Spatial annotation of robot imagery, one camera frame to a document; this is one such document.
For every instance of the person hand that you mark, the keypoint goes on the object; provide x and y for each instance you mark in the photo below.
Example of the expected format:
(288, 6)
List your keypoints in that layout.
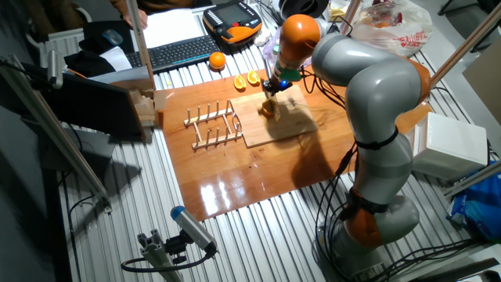
(135, 19)

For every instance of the bamboo cutting board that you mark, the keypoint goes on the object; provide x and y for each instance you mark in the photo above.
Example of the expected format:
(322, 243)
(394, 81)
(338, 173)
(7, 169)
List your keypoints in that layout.
(297, 121)

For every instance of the aluminium frame post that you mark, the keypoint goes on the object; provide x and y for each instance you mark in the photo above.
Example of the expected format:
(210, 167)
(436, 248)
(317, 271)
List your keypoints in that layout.
(350, 15)
(466, 45)
(473, 178)
(55, 129)
(141, 47)

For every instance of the white garlic bulb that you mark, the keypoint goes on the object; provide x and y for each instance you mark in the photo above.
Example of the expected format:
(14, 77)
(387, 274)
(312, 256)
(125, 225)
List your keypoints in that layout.
(261, 37)

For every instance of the dark computer mouse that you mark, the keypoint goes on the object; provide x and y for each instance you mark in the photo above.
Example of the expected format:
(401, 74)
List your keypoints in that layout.
(112, 37)

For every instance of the brown cardboard panel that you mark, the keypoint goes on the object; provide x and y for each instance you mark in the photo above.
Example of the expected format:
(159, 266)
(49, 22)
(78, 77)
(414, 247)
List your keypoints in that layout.
(485, 82)

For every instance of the short aluminium profile mount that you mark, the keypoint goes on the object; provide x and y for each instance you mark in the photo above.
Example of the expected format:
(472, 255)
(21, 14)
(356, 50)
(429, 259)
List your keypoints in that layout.
(156, 254)

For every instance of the forearm in brown sleeve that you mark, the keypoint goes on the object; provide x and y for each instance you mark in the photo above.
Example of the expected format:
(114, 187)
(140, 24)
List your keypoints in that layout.
(121, 4)

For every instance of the reddish glossy wooden board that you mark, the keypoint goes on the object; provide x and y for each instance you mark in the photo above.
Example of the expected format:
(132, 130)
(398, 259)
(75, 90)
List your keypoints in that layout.
(235, 176)

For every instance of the black filament spool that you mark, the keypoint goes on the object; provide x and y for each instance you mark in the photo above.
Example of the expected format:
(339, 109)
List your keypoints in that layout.
(303, 7)

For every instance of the small white paper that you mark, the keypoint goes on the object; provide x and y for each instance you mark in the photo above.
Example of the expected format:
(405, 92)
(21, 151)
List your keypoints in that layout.
(116, 58)

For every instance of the orange wedge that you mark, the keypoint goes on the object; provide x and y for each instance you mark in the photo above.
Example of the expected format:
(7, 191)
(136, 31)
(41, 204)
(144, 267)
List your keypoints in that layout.
(253, 77)
(240, 82)

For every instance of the cut orange piece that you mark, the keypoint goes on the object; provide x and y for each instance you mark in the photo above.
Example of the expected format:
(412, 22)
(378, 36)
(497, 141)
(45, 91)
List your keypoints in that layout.
(267, 109)

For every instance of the orange black teach pendant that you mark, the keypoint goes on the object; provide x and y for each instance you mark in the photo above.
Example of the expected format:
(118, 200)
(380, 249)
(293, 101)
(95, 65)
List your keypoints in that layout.
(233, 23)

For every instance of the clear plastic bag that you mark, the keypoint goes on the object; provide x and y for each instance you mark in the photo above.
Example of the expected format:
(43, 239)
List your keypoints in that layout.
(270, 51)

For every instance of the blue plastic bag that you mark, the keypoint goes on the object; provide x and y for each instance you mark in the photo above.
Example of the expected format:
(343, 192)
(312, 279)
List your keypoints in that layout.
(477, 203)

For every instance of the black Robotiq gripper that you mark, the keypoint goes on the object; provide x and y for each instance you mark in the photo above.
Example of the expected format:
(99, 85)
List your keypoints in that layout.
(278, 86)

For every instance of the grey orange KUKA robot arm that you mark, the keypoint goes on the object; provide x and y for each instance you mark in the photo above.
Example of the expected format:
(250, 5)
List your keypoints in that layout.
(379, 98)

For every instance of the black monitor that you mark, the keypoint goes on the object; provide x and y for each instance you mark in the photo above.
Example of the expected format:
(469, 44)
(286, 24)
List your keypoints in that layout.
(94, 105)

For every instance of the grey camera with blue end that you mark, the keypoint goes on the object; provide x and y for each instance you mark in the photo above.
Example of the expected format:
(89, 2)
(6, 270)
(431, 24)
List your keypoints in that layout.
(193, 228)

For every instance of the white drawer box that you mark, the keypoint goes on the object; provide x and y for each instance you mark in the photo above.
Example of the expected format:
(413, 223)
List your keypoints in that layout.
(450, 145)

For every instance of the white ribbed rack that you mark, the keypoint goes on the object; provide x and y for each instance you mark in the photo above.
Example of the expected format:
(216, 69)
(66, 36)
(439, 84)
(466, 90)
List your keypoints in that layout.
(62, 43)

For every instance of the white red-print plastic bag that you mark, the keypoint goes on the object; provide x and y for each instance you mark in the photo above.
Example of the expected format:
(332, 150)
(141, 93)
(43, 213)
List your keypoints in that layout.
(391, 35)

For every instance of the wooden peg dish rack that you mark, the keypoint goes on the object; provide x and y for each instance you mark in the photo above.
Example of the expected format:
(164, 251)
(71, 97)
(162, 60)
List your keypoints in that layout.
(213, 125)

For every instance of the black keyboard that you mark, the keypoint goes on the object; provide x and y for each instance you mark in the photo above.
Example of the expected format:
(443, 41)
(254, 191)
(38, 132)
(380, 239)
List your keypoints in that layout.
(176, 53)

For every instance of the whole orange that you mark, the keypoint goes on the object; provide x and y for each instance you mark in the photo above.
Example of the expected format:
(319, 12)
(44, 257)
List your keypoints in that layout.
(217, 61)

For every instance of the black cloth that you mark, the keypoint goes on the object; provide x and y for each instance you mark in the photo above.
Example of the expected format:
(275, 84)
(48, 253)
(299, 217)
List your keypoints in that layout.
(86, 58)

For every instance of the large white paper sheet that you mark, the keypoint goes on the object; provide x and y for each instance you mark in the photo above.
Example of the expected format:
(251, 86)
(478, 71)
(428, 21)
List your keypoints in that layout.
(172, 27)

